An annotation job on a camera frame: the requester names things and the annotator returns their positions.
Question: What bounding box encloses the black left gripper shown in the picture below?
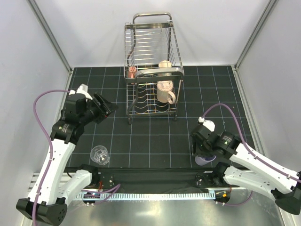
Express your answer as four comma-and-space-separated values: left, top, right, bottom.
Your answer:
79, 92, 119, 126

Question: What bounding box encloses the lilac plastic cup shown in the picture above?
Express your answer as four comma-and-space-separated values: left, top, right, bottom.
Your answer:
195, 155, 216, 166

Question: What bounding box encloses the pink ceramic mug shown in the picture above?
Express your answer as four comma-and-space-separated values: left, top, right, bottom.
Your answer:
127, 66, 137, 79

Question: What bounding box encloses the tan mug lilac inside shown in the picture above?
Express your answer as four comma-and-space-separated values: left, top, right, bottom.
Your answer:
157, 81, 176, 104

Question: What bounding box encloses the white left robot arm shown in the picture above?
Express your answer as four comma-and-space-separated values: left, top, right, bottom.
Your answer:
16, 91, 118, 226

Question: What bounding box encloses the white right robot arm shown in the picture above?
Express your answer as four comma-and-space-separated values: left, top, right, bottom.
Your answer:
190, 121, 301, 215

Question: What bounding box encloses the clear glass tumbler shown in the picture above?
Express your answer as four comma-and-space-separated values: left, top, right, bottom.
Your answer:
90, 145, 110, 166

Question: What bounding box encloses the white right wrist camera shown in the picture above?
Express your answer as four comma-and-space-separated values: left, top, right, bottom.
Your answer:
198, 116, 215, 132

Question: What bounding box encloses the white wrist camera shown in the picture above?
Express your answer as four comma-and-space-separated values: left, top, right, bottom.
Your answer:
69, 84, 93, 100
198, 116, 215, 132

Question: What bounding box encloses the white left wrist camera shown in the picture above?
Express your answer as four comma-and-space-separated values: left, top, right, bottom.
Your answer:
69, 84, 93, 100

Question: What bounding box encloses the white slotted cable duct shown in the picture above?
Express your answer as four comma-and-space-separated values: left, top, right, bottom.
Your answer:
73, 190, 215, 202

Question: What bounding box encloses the steel wire dish rack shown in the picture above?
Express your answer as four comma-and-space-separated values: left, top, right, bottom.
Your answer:
124, 12, 184, 124

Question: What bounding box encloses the left aluminium frame post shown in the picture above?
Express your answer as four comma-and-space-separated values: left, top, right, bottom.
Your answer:
27, 0, 72, 73

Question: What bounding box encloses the aluminium frame post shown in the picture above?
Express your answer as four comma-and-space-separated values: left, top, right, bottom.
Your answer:
234, 0, 278, 71
27, 0, 72, 73

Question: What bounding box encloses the right aluminium frame post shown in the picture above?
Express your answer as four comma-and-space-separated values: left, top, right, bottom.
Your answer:
234, 0, 278, 71

